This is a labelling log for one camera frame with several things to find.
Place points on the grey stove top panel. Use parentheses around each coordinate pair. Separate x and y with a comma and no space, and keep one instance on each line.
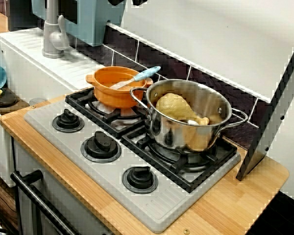
(88,171)

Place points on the toy chicken drumstick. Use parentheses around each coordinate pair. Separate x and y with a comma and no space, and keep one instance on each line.
(171,105)

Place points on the teal plastic bin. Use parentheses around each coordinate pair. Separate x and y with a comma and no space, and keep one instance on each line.
(93,24)

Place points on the wooden kitchen counter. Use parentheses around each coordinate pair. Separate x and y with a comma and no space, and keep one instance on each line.
(210,210)

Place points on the white toy sink unit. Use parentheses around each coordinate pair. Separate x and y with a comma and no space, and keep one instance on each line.
(27,68)

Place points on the black burner grate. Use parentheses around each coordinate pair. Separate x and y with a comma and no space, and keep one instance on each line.
(76,100)
(186,181)

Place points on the brown sink bottom board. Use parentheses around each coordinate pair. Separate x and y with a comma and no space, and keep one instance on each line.
(22,106)

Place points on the black side panel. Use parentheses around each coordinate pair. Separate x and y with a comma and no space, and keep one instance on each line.
(259,137)

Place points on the black stove knob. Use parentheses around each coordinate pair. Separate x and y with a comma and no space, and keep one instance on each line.
(139,180)
(67,121)
(100,147)

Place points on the stainless steel pot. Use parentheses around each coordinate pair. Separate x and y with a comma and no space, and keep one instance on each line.
(166,132)

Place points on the dark tiled backsplash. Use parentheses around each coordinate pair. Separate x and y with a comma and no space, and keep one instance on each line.
(161,56)

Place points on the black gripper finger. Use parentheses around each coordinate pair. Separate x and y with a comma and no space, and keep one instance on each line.
(137,2)
(115,2)

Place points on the dark lid with yellow knob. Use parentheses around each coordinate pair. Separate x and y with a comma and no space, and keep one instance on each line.
(7,99)

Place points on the orange plastic toy pot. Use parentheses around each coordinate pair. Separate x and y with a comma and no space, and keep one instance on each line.
(112,98)

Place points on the grey toy faucet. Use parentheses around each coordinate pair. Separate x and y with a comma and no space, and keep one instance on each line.
(51,36)

